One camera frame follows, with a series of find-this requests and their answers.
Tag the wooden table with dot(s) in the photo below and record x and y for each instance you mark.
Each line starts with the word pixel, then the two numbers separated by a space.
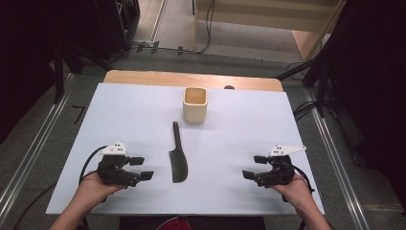
pixel 143 78

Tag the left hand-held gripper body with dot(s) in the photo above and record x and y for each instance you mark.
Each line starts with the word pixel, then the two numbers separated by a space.
pixel 111 174

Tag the person's dark clothing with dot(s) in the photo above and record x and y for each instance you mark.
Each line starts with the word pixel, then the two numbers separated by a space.
pixel 230 224

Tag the black cabinet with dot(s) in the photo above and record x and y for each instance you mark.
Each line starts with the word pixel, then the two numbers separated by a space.
pixel 118 25

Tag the person's left hand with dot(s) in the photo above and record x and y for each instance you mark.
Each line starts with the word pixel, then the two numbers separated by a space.
pixel 92 190

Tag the beige square cup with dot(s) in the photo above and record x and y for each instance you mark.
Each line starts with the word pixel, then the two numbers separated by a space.
pixel 194 111

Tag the black metal stand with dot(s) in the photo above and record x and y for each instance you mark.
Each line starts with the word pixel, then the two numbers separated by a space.
pixel 320 86
pixel 59 73

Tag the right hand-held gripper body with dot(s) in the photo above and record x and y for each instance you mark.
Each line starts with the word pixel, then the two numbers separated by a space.
pixel 279 174

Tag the person's right hand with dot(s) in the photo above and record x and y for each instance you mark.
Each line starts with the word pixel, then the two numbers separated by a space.
pixel 298 195

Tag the white table board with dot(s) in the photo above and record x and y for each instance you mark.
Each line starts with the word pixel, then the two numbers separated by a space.
pixel 230 143

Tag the metal floor rail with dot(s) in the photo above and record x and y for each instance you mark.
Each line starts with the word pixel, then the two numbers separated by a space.
pixel 335 159
pixel 35 150

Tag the person's red garment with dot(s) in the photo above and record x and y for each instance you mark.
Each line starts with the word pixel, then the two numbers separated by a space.
pixel 175 224

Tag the dark round table grommet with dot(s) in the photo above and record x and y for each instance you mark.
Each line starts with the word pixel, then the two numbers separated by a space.
pixel 229 87

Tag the dark curtain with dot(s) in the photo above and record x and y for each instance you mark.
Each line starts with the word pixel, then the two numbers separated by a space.
pixel 373 80
pixel 22 57

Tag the light wooden furniture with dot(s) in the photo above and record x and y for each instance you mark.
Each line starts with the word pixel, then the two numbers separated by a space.
pixel 265 14

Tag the dark kitchen knife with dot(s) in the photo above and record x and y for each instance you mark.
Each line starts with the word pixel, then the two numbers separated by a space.
pixel 178 164

